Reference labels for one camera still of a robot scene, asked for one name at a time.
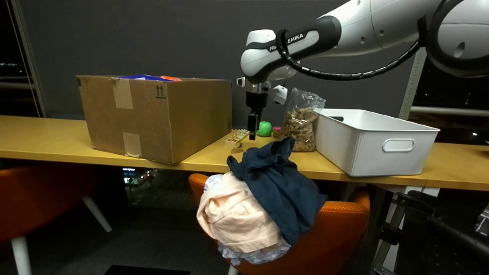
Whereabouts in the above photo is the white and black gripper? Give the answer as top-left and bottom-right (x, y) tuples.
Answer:
(235, 76), (289, 140)

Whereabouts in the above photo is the tan rubber bands pile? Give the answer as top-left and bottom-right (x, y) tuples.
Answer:
(226, 128), (249, 152)

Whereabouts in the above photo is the clear bag of rubber bands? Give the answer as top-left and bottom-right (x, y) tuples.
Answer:
(281, 88), (326, 152)

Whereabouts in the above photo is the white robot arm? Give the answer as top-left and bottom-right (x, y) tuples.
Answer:
(240, 0), (489, 134)

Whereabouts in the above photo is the green ball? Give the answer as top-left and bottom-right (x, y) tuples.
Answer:
(257, 120), (272, 137)

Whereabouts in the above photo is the brown cardboard box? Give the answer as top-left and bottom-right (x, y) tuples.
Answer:
(78, 74), (232, 164)

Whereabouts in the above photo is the dark blue cloth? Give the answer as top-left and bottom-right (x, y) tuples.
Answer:
(226, 137), (327, 244)

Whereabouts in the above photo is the pink cloth on chair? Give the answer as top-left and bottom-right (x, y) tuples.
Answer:
(196, 172), (290, 265)

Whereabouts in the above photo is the white plastic bin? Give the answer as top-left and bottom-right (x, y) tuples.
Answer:
(316, 108), (439, 177)

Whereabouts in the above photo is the orange office chair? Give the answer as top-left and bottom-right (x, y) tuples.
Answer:
(188, 172), (371, 275)

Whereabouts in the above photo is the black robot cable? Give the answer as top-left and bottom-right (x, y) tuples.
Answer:
(277, 0), (460, 82)

